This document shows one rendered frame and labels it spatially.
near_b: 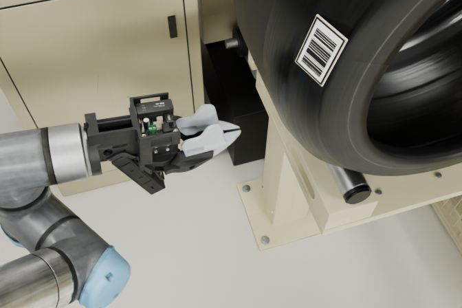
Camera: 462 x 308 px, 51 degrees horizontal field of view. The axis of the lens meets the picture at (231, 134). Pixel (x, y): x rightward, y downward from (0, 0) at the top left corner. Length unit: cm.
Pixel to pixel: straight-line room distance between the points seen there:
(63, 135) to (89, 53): 73
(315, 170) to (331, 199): 6
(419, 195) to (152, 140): 51
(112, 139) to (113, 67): 78
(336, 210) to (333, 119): 28
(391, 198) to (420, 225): 95
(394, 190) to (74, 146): 56
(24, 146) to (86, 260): 16
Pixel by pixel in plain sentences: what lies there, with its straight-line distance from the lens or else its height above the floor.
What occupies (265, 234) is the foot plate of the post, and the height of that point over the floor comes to 1.
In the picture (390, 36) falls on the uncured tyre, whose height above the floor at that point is 125.
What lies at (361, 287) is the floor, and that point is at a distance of 171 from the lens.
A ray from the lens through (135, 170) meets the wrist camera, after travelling 69.
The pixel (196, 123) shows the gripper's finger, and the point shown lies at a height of 102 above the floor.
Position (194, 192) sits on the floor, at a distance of 180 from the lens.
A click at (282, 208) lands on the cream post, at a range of 163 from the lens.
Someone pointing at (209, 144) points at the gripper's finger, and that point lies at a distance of 68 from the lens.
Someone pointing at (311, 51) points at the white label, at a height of 123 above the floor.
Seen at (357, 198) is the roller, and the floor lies 90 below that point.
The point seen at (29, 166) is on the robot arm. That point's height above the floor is 107.
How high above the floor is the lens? 157
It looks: 54 degrees down
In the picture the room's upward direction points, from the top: straight up
